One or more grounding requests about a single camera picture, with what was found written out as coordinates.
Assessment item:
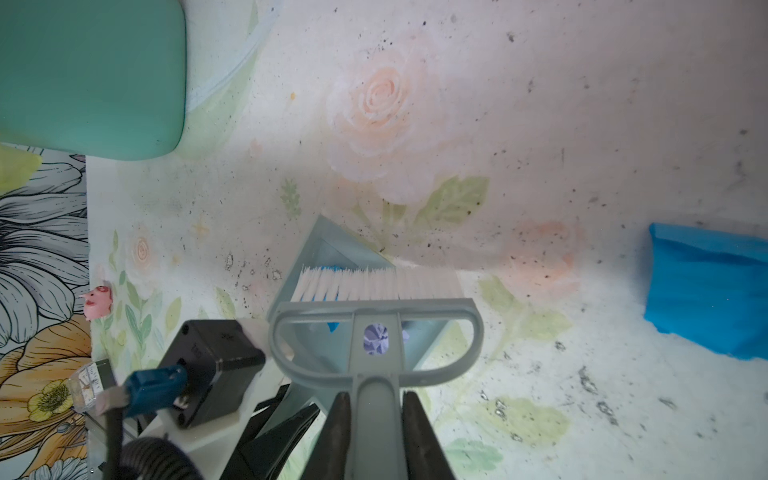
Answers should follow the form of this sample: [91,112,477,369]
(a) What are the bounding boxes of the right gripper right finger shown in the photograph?
[401,391,455,480]

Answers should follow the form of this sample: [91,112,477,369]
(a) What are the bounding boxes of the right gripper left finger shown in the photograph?
[300,392,351,480]

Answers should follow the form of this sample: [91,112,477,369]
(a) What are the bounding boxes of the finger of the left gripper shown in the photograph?
[221,403,320,480]

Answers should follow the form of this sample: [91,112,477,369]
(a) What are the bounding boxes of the grey-blue hand brush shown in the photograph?
[269,267,484,479]

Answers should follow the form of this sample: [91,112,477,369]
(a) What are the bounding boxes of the purple paper scrap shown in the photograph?
[363,323,390,356]

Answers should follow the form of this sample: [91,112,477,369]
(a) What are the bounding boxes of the small blue paper scrap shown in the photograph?
[313,266,344,301]

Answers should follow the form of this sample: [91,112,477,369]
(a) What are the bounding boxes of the small clock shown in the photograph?
[67,359,117,416]

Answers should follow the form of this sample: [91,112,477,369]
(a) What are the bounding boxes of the small pink pig toy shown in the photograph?
[80,285,112,321]

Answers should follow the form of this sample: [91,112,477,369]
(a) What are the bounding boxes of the green bin with bag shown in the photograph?
[1,1,187,161]

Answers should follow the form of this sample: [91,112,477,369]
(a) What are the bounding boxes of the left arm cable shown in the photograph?
[95,363,205,480]

